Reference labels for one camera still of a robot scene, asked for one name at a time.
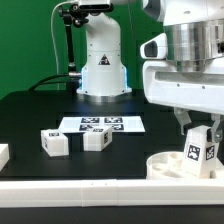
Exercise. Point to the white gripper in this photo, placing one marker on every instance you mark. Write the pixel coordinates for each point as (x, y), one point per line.
(197, 91)

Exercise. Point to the white tag base sheet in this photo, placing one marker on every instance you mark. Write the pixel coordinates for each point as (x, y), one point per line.
(130, 124)

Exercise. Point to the white block at left edge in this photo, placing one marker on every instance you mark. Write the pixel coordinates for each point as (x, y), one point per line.
(4, 155)

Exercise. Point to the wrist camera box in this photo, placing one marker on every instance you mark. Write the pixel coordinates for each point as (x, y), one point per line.
(155, 48)

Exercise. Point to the white L-shaped obstacle frame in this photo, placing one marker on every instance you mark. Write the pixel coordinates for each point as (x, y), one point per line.
(112, 192)

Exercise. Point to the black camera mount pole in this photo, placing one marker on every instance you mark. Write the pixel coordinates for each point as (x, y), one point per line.
(72, 17)

